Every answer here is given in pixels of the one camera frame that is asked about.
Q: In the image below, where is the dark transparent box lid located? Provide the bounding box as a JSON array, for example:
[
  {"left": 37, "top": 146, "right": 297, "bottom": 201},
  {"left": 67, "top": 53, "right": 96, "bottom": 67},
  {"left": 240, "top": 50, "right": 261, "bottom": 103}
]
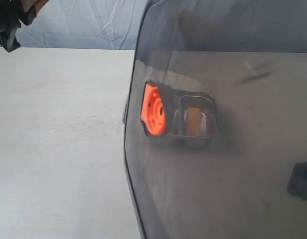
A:
[{"left": 124, "top": 0, "right": 307, "bottom": 239}]

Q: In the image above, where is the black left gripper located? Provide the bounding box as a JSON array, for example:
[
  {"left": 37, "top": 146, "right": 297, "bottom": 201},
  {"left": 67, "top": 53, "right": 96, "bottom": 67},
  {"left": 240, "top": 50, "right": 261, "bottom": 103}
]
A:
[{"left": 0, "top": 0, "right": 48, "bottom": 52}]

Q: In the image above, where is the stainless steel lunch box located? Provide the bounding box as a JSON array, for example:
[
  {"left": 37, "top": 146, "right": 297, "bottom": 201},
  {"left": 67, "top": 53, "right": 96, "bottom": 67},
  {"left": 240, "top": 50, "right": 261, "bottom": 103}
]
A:
[{"left": 122, "top": 91, "right": 219, "bottom": 150}]

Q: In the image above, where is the yellow toy cheese slice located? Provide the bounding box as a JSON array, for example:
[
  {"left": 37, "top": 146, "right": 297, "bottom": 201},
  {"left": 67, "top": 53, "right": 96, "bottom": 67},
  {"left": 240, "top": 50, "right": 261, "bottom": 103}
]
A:
[{"left": 186, "top": 107, "right": 201, "bottom": 136}]

